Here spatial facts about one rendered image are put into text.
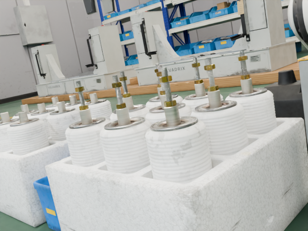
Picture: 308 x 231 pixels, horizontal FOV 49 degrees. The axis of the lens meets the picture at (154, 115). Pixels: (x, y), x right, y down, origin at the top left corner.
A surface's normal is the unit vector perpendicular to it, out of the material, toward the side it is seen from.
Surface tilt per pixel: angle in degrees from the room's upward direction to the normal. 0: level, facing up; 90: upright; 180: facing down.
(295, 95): 46
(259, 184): 90
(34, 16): 90
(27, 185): 90
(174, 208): 90
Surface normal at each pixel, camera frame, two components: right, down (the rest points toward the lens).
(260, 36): -0.66, 0.26
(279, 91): -0.60, -0.50
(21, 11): 0.73, -0.02
